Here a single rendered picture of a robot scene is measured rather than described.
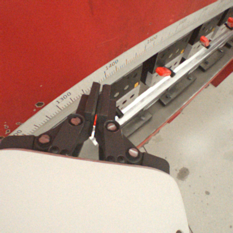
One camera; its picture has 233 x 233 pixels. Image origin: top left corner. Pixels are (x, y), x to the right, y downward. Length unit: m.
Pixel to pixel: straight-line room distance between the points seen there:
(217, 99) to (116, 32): 2.06
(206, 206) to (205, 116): 1.07
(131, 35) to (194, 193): 1.71
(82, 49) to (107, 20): 0.05
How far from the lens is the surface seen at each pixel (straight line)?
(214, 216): 1.97
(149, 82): 0.45
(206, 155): 1.85
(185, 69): 0.87
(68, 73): 0.20
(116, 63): 0.25
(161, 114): 0.78
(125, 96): 0.37
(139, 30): 0.25
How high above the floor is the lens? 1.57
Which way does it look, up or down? 70 degrees down
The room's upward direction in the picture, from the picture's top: 10 degrees counter-clockwise
